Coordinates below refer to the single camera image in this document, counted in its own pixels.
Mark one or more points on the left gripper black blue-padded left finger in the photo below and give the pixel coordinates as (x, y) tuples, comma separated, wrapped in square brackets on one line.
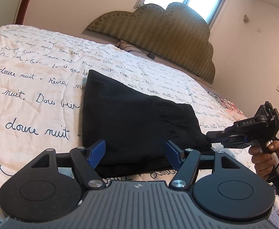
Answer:
[(84, 161)]

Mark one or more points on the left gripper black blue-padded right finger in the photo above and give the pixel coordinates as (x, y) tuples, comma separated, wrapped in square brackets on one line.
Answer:
[(184, 162)]

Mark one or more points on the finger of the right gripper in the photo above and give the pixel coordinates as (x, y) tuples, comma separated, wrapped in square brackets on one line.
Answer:
[(222, 133), (233, 141)]

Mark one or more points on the black pants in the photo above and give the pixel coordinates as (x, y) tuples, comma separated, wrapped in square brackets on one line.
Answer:
[(135, 127)]

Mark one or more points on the person's right hand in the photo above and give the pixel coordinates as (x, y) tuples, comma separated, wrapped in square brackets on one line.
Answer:
[(263, 163)]

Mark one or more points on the white script-print bed quilt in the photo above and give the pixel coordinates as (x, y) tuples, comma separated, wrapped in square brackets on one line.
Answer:
[(43, 75)]

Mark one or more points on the olive cloud-shaped headboard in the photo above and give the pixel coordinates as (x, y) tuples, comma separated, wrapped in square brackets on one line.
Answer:
[(178, 34)]

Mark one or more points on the black charger on bed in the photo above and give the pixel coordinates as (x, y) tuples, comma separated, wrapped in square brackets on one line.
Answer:
[(151, 56)]

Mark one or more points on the striped pillow at headboard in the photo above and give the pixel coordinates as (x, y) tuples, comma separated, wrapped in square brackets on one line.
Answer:
[(125, 46)]

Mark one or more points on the small wall hook fixture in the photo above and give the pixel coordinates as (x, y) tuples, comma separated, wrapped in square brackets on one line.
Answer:
[(246, 19)]

